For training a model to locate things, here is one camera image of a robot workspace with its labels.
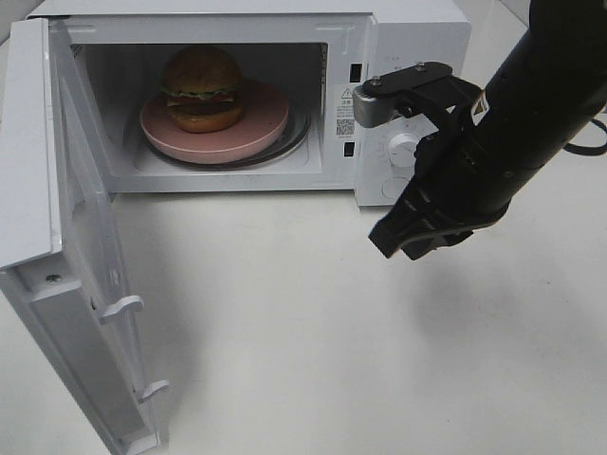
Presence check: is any white microwave oven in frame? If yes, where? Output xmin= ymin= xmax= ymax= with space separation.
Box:
xmin=32 ymin=1 xmax=471 ymax=206

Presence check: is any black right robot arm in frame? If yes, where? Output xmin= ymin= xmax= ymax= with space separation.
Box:
xmin=354 ymin=1 xmax=606 ymax=260

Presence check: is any glass microwave turntable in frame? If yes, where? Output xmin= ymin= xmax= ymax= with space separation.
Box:
xmin=146 ymin=110 xmax=311 ymax=170

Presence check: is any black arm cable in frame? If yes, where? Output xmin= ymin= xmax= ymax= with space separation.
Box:
xmin=561 ymin=116 xmax=607 ymax=157

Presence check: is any white microwave door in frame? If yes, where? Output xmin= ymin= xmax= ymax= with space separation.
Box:
xmin=1 ymin=18 xmax=169 ymax=454

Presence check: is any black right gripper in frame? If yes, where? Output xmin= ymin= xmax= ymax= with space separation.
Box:
xmin=369 ymin=78 xmax=508 ymax=261

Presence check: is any pink round plate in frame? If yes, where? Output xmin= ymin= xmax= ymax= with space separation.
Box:
xmin=139 ymin=80 xmax=292 ymax=165

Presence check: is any white microwave knob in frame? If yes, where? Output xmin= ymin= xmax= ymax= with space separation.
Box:
xmin=387 ymin=133 xmax=419 ymax=168

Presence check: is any round microwave door button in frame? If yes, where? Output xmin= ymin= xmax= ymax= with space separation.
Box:
xmin=381 ymin=176 xmax=410 ymax=200

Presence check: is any burger with lettuce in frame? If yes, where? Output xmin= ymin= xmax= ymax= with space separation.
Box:
xmin=160 ymin=45 xmax=244 ymax=134

